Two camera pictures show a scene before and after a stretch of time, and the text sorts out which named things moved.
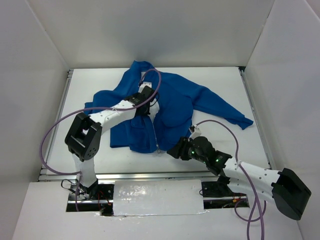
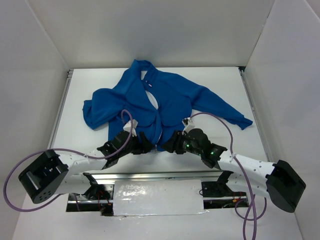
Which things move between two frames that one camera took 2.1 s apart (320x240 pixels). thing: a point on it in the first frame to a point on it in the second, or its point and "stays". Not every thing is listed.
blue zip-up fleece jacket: (181, 102) stays
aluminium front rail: (56, 175) stays
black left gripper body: (152, 100) to (137, 144)
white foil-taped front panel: (158, 197) stays
